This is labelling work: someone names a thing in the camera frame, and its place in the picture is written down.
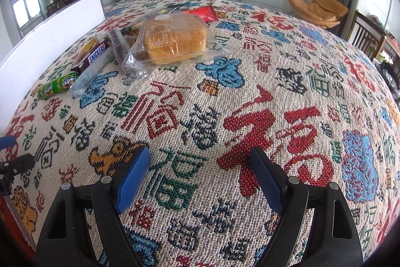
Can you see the window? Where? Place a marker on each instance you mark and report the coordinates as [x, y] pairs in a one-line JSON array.
[[26, 7]]

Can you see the bread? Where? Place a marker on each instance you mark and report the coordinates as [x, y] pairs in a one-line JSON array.
[[175, 38]]

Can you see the dark wooden chair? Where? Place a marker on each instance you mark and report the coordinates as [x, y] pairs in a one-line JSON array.
[[368, 32]]

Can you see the white board panel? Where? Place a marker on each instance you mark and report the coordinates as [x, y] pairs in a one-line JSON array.
[[47, 41]]

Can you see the red snack packet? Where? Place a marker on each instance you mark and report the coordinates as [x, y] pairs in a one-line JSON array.
[[206, 13]]

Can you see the yellow green snack packet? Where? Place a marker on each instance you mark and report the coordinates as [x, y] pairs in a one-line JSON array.
[[89, 45]]

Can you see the colourful snack packet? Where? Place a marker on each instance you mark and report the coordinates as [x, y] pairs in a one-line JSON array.
[[162, 13]]

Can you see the brown chocolate bar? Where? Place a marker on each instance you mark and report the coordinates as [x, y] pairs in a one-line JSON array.
[[93, 56]]

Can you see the green candy tube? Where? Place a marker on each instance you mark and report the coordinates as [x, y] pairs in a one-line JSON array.
[[57, 86]]

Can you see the black silver snack pouch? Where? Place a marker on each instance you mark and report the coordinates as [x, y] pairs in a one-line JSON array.
[[178, 6]]

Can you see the clear blue snack packet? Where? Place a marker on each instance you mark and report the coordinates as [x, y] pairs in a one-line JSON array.
[[86, 81]]

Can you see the printed woven tablecloth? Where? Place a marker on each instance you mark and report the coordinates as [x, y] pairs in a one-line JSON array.
[[203, 117]]

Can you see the orange lounge chair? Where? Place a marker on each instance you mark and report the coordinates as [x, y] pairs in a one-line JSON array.
[[325, 9]]

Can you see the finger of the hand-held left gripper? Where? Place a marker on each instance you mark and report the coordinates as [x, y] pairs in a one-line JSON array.
[[18, 163], [6, 142]]

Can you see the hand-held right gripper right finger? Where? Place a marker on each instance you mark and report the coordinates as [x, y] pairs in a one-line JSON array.
[[268, 182]]

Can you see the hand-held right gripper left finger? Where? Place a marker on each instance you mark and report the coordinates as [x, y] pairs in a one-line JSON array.
[[132, 181]]

